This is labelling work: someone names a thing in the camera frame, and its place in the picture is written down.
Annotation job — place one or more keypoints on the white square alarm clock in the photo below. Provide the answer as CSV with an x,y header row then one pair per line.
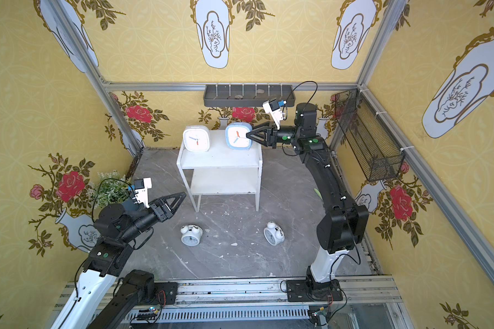
x,y
196,138

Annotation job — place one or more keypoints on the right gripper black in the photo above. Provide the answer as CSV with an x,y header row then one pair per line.
x,y
273,136

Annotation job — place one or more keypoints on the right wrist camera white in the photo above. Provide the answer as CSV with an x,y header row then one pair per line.
x,y
275,109

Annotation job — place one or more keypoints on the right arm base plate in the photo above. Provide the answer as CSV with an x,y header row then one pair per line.
x,y
307,290

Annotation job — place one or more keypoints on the blue square alarm clock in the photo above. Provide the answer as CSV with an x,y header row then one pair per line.
x,y
236,136

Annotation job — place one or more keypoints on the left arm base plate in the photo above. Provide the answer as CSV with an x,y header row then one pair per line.
x,y
164,293

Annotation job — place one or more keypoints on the grey wall tray with hooks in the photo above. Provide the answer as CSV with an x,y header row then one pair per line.
x,y
247,95

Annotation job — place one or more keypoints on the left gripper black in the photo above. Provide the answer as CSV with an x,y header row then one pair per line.
x,y
156,209

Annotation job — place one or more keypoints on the white two-tier metal shelf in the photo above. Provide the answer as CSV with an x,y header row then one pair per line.
x,y
221,170

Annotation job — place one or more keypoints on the white twin-bell alarm clock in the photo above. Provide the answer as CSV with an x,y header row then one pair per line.
x,y
191,235
273,233

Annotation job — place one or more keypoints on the black wire mesh basket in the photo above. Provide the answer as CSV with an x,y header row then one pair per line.
x,y
378,154

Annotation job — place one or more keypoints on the green garden fork tool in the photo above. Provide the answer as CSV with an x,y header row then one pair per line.
x,y
318,193

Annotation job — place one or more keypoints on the potted plant in grey pot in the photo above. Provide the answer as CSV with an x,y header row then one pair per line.
x,y
112,188

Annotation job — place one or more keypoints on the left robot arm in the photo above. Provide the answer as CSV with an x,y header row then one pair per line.
x,y
119,228

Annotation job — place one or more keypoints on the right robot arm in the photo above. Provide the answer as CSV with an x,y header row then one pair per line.
x,y
344,223

